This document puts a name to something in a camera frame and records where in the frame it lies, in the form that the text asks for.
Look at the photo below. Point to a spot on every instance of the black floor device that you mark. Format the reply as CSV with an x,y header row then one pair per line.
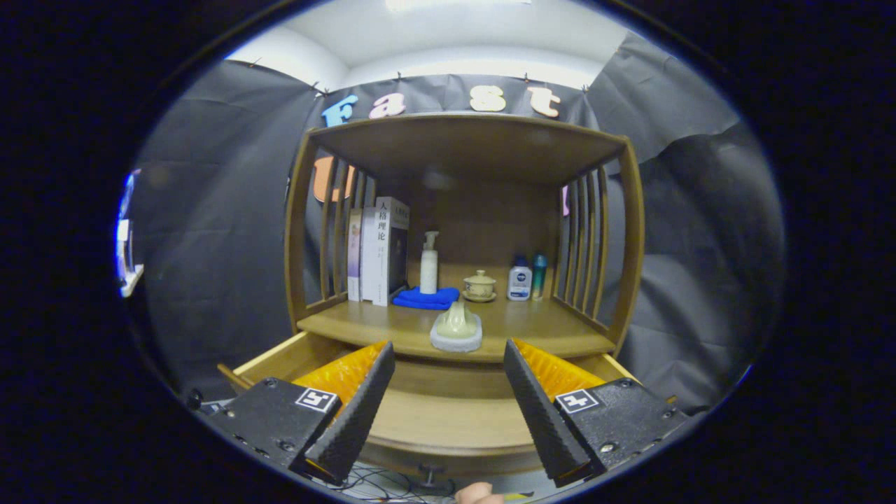
x,y
210,404

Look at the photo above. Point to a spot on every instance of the white lotion bottle blue cap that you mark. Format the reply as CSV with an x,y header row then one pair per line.
x,y
519,281

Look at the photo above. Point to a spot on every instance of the white pump bottle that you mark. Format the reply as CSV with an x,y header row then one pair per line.
x,y
429,273

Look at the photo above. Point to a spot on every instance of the teal bottle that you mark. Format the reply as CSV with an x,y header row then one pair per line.
x,y
539,276

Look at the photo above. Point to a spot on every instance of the thin white book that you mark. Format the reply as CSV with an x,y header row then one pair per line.
x,y
368,259

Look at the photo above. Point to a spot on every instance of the thick white book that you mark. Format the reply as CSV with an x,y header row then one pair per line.
x,y
390,245

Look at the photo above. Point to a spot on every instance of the wooden drawer with black knob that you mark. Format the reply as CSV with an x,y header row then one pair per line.
x,y
448,420

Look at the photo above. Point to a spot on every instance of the folded blue cloth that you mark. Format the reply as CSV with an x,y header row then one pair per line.
x,y
420,299

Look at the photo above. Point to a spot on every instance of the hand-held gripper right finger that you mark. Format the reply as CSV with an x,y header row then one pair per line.
x,y
535,406

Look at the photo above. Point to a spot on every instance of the wooden cabinet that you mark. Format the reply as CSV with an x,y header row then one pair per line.
x,y
483,224

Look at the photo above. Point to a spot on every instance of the beige lidded ceramic cup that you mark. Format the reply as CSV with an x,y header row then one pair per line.
x,y
479,285

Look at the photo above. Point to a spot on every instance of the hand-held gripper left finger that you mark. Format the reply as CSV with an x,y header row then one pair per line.
x,y
360,406

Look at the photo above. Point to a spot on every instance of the wooden countertop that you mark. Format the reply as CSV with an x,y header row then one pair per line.
x,y
532,329

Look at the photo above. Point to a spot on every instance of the purple book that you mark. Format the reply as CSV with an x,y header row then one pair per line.
x,y
354,259

